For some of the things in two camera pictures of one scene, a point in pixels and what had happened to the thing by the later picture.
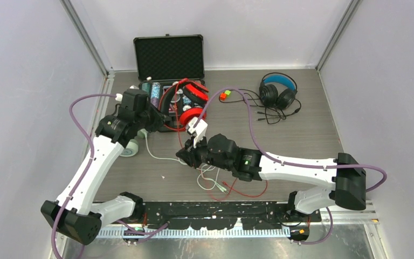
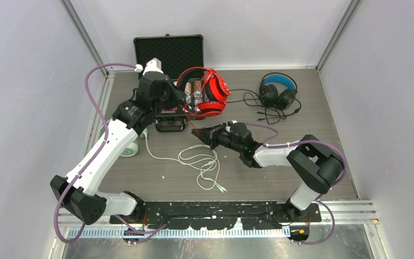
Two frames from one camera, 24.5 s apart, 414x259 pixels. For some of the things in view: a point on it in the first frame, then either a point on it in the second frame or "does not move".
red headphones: (194, 95) -> (216, 92)
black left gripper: (159, 118) -> (177, 95)
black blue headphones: (278, 90) does not move
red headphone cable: (179, 131) -> (199, 96)
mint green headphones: (132, 145) does not move
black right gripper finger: (186, 156) -> (205, 138)
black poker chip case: (163, 62) does not move
